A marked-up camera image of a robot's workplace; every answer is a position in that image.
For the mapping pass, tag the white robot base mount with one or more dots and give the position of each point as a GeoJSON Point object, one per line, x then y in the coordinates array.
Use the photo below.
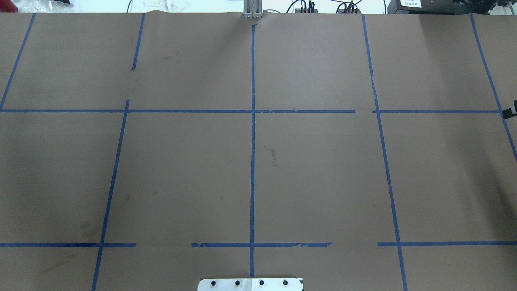
{"type": "Point", "coordinates": [251, 284]}

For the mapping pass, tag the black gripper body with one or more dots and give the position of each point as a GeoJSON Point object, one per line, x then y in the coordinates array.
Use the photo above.
{"type": "Point", "coordinates": [507, 113]}

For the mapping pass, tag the black device with label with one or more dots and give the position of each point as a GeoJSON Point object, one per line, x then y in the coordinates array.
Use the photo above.
{"type": "Point", "coordinates": [445, 7]}

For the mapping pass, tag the red object at corner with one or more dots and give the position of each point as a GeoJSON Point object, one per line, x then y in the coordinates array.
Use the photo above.
{"type": "Point", "coordinates": [7, 6]}

